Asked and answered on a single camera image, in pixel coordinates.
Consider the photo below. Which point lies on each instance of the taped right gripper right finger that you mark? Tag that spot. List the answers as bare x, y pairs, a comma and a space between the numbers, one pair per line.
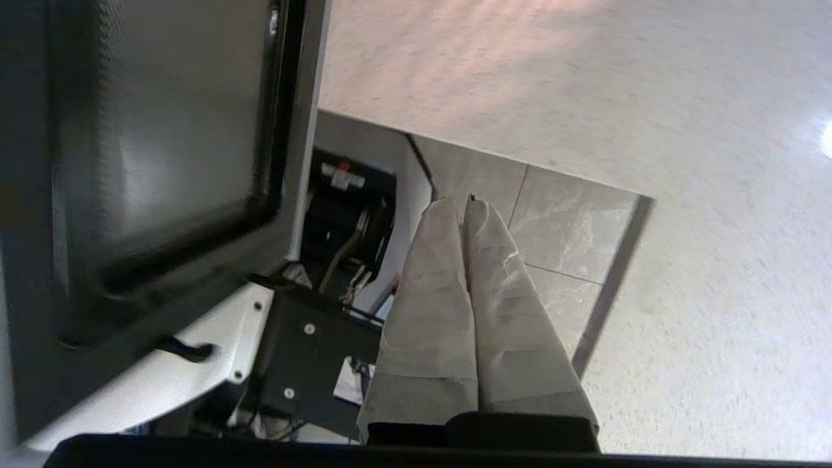
513, 325

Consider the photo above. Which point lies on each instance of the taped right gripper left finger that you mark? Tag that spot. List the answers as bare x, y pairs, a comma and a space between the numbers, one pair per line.
429, 325

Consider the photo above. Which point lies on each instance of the black glass microwave door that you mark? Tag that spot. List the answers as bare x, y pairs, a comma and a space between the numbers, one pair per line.
162, 130

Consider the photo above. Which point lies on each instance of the black robot bracket plate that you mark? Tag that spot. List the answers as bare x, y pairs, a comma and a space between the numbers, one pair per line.
305, 364

